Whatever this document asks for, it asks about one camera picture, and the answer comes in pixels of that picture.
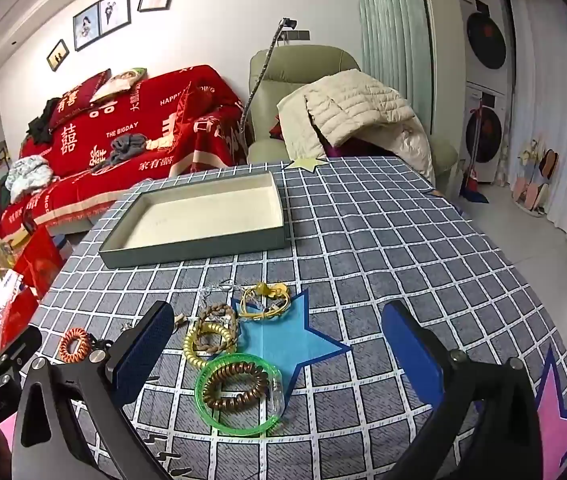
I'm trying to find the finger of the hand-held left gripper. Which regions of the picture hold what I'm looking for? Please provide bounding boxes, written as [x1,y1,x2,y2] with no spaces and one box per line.
[0,325,44,386]

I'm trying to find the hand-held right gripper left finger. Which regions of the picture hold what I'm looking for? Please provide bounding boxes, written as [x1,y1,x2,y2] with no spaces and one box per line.
[10,301,176,480]

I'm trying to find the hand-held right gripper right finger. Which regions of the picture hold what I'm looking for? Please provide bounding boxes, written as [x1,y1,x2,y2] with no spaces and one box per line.
[381,300,544,480]

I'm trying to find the orange coil hair tie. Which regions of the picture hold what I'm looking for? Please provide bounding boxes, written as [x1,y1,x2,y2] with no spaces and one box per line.
[58,327,93,365]

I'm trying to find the green plastic bangle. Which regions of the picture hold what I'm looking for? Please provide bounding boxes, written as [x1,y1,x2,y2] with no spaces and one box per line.
[194,353,284,436]

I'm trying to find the brown braided bracelet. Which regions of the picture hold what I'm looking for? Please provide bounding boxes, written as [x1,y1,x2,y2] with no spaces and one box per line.
[197,302,239,356]

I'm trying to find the brown coil hair tie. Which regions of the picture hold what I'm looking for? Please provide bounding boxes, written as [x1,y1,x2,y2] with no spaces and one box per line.
[202,364,271,413]

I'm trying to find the yellow cord bracelet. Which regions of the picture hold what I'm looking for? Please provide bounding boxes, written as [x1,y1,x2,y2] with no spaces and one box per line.
[238,282,291,321]

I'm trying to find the grey-green jewelry tray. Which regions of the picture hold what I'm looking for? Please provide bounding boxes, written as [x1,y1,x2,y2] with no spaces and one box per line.
[98,171,291,270]

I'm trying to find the red gift bag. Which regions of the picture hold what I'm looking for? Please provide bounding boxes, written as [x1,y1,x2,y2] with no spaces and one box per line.
[13,227,66,301]
[0,287,40,343]

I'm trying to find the grey checkered tablecloth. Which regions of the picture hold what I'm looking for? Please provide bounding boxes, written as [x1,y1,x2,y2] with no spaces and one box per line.
[0,155,567,480]

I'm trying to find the blue star sticker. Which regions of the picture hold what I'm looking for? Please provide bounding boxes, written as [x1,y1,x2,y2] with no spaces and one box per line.
[230,289,351,408]

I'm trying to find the pink star sticker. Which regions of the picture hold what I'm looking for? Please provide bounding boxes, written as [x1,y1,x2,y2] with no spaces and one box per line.
[473,345,567,473]

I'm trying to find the white-grey clothes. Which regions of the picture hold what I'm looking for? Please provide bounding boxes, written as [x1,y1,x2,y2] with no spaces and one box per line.
[6,156,59,203]

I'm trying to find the red broom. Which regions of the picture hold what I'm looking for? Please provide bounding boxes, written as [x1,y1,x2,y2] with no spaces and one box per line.
[458,160,489,204]

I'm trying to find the grey cloth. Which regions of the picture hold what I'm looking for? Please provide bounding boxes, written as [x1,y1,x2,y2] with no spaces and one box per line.
[97,132,150,167]

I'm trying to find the slipper rack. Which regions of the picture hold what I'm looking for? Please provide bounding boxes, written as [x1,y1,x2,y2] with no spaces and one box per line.
[511,135,559,216]

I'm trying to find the yellow-green star sticker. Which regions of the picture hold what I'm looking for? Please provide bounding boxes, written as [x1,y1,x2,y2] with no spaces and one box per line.
[283,156,329,173]

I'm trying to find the dark clothes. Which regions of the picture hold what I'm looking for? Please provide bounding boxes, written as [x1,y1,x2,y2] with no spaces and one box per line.
[27,97,61,143]

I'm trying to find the red sofa cover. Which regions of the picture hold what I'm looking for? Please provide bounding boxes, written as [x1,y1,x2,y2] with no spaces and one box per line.
[0,65,249,238]

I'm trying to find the white washing machine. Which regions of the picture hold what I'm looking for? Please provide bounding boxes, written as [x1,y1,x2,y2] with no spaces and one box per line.
[463,82,511,183]

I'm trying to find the white down jacket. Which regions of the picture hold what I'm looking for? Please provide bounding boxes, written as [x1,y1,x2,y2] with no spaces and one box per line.
[277,69,434,181]

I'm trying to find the red pillow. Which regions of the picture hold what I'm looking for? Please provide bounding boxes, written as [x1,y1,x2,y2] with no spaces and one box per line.
[48,69,112,131]

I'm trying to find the printed white cushion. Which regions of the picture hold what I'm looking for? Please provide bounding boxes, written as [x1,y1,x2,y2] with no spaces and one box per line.
[90,66,146,103]

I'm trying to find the small framed photo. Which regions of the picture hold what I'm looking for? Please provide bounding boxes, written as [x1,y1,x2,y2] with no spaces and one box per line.
[46,39,68,72]

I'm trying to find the white sheer curtain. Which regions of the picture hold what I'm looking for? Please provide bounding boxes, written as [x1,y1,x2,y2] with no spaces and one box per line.
[506,0,567,241]

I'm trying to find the green armchair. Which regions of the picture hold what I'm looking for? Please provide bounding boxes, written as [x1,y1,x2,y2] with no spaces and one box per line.
[247,45,459,183]

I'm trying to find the green curtain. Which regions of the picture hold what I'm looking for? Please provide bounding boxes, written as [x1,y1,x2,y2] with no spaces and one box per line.
[351,0,437,131]

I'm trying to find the white dryer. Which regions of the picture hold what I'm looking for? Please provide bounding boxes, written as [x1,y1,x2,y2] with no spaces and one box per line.
[456,0,514,93]

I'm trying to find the medium framed photo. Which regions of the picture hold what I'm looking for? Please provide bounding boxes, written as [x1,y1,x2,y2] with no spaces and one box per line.
[73,2,100,52]

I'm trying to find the large framed photo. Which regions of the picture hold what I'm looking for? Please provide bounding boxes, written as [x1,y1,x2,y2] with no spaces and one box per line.
[98,0,130,36]

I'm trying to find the yellow coil hair tie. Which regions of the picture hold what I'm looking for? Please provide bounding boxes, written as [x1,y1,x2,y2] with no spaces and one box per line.
[183,322,239,368]

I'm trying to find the clear bead bracelet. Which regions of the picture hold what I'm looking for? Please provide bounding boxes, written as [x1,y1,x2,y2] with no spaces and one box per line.
[196,280,244,313]

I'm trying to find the flexible camera stand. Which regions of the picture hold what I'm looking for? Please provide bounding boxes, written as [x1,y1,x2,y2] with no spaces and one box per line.
[240,17,298,131]

